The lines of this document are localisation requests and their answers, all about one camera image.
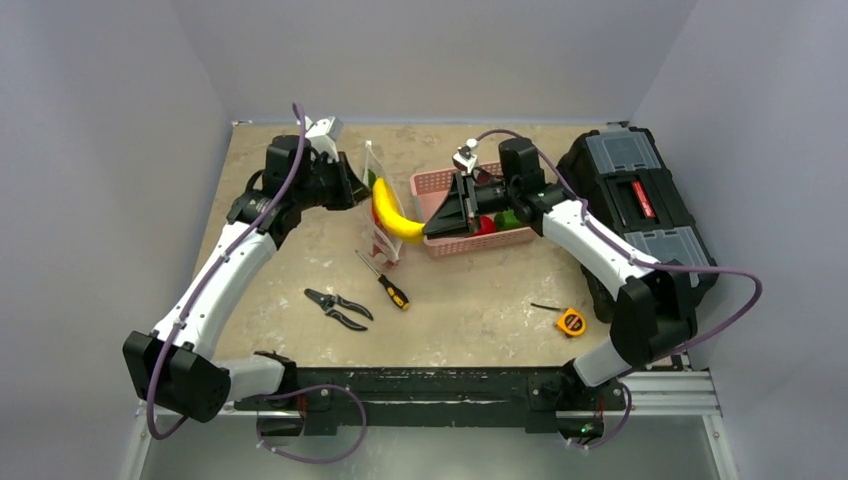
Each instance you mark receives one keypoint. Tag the yellow tape measure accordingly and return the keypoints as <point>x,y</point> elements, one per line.
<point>569,322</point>

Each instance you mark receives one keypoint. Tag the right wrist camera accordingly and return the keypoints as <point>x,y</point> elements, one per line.
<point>465,158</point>

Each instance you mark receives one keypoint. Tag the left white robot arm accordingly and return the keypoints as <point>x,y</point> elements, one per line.
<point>172,365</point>

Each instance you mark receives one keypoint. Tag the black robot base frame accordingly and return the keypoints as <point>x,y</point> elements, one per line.
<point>318,401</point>

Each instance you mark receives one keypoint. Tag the clear zip top bag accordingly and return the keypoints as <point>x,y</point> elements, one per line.
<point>381,245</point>

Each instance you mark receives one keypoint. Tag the black tool box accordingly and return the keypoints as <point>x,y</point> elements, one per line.
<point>631,191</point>

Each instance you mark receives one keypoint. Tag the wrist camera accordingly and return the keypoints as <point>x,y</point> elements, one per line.
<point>323,135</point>
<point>465,158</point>

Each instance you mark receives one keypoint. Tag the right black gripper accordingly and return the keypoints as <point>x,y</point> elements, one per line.
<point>470,203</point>

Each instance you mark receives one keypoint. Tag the orange toy carrot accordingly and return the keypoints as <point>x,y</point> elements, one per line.
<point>372,177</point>

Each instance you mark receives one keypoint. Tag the pink plastic basket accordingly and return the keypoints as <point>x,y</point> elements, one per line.
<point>428,190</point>

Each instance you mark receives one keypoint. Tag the yellow toy banana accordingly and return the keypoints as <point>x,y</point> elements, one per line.
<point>394,222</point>

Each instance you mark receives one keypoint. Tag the green toy bell pepper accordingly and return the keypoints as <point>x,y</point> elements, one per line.
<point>507,221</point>

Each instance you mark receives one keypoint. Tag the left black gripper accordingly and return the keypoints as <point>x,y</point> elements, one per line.
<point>350,187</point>

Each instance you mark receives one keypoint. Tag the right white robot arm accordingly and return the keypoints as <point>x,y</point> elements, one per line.
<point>653,309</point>

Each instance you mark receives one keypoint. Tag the black yellow screwdriver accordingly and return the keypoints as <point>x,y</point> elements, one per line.
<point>396,295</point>

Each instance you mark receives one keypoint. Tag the aluminium rail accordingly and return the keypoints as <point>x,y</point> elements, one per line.
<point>653,392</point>

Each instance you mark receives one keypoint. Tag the red toy pomegranate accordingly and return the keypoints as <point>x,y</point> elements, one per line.
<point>487,226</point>

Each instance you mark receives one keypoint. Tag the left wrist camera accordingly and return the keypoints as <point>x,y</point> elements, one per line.
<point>323,135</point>

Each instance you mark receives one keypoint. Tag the black pliers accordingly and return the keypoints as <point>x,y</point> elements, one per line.
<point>330,305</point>

